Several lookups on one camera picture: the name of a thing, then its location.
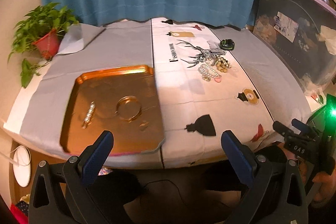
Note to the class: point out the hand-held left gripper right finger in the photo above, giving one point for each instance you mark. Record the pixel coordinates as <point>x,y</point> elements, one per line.
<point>236,158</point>

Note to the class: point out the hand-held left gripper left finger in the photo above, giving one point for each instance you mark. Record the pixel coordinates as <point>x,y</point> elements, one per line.
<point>97,158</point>

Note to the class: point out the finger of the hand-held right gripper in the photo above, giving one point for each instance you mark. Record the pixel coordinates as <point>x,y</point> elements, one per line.
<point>302,125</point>
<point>280,128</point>

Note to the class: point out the gold metal tray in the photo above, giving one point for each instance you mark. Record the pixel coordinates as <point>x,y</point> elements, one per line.
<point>105,92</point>

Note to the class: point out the person's right hand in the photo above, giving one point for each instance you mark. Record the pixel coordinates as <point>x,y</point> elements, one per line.
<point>324,187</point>

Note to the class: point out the red green packet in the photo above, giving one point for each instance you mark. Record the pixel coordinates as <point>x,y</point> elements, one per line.
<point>319,98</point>

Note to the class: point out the gold bangle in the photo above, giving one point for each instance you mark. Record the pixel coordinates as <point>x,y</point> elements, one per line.
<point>117,109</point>

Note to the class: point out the small gold earring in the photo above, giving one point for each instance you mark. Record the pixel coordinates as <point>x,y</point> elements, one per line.
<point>143,124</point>

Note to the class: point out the clear storage box purple lid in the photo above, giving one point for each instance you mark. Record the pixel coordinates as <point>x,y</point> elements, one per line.
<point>288,53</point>

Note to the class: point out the printed white grey tablecloth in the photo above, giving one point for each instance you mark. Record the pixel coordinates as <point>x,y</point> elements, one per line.
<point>181,108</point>

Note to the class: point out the white round disc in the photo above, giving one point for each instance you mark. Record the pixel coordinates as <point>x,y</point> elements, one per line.
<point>22,166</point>

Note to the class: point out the red patterned cloth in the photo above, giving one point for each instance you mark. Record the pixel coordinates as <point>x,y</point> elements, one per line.
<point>19,209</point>

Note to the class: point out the black green wristband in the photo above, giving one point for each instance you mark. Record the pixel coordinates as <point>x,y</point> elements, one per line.
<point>227,45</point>

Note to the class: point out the green potted plant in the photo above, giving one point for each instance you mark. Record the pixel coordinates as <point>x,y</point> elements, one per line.
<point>39,22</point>

